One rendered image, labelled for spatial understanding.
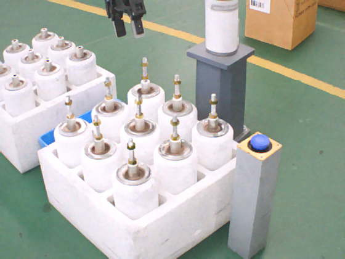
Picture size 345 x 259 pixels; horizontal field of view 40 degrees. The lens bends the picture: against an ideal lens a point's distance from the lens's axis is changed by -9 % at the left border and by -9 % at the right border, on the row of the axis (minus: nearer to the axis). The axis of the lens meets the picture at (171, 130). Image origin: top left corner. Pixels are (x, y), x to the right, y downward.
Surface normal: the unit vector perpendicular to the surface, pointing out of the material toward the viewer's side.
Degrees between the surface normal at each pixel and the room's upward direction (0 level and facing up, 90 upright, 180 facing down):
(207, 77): 90
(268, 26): 89
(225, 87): 90
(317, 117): 0
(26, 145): 90
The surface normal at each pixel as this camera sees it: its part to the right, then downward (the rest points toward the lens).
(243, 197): -0.73, 0.40
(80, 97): 0.68, 0.41
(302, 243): -0.02, -0.82
